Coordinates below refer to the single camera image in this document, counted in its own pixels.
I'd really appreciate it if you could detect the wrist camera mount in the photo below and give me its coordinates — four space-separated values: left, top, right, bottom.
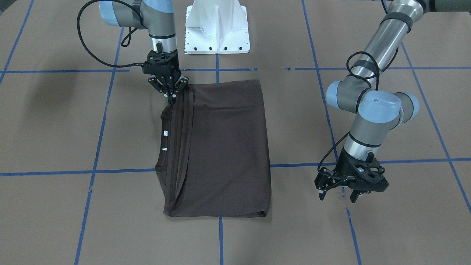
352 153 389 192
141 50 181 76

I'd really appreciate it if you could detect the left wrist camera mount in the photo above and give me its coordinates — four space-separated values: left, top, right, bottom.
352 153 389 192

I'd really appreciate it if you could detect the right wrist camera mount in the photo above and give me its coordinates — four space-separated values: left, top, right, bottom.
141 50 181 76

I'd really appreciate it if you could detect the brown t-shirt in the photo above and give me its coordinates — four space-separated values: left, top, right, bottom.
155 80 272 218

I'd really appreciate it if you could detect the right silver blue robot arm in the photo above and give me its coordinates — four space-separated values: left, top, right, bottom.
99 0 188 104

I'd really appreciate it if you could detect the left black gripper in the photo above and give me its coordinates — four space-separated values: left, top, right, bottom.
314 148 365 203

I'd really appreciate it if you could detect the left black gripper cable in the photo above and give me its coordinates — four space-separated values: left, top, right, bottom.
317 0 401 173

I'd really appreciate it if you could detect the white column pedestal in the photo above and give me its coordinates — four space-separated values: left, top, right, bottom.
184 0 251 54

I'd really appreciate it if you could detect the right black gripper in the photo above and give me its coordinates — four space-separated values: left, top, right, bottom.
148 63 189 100

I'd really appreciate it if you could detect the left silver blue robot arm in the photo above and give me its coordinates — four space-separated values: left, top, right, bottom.
315 0 470 203

